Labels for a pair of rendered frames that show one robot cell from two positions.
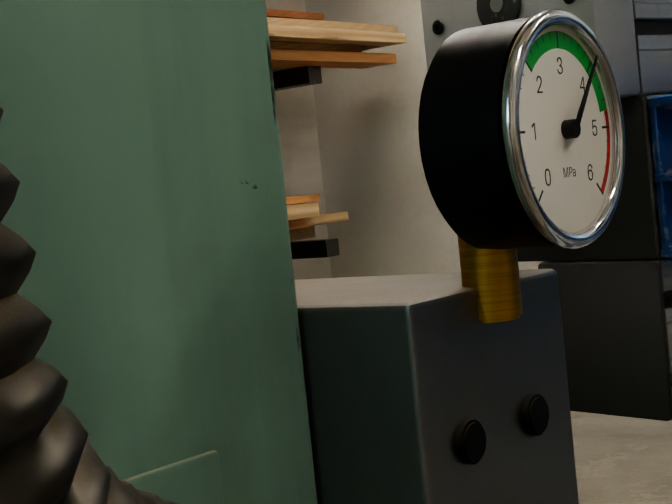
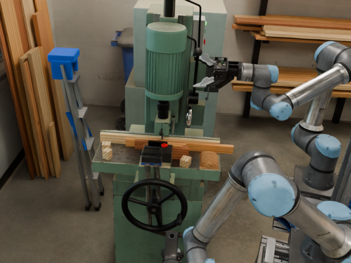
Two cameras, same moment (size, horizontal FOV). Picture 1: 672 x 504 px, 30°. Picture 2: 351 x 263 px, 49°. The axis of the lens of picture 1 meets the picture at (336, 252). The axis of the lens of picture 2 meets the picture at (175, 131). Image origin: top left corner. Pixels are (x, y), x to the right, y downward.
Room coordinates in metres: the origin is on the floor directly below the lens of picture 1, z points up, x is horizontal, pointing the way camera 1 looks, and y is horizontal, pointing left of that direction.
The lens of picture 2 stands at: (-0.66, -1.06, 1.91)
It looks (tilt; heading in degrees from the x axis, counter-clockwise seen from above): 29 degrees down; 53
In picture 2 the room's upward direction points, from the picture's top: 3 degrees clockwise
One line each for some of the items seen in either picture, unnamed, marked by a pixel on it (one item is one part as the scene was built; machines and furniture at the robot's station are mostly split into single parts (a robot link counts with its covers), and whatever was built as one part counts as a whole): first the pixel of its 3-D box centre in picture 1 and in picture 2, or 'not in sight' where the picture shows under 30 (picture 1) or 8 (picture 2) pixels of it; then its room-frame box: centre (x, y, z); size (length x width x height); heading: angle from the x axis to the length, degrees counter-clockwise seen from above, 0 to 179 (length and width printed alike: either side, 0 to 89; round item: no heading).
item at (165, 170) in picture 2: not in sight; (155, 166); (0.14, 0.13, 0.92); 0.15 x 0.13 x 0.09; 141
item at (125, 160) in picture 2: not in sight; (156, 164); (0.19, 0.20, 0.87); 0.61 x 0.30 x 0.06; 141
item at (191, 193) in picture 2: not in sight; (162, 158); (0.34, 0.37, 0.76); 0.57 x 0.45 x 0.09; 51
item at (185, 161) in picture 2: not in sight; (185, 161); (0.28, 0.09, 0.92); 0.05 x 0.04 x 0.04; 33
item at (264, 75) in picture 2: not in sight; (264, 74); (0.55, -0.05, 1.35); 0.11 x 0.08 x 0.09; 142
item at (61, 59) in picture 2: not in sight; (79, 133); (0.18, 1.14, 0.58); 0.27 x 0.25 x 1.16; 145
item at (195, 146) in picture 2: not in sight; (179, 145); (0.34, 0.22, 0.92); 0.54 x 0.02 x 0.04; 141
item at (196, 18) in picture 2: not in sight; (198, 33); (0.58, 0.44, 1.40); 0.10 x 0.06 x 0.16; 51
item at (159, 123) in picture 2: not in sight; (163, 123); (0.28, 0.29, 1.03); 0.14 x 0.07 x 0.09; 51
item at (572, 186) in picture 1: (515, 170); not in sight; (0.34, -0.05, 0.65); 0.06 x 0.04 x 0.08; 141
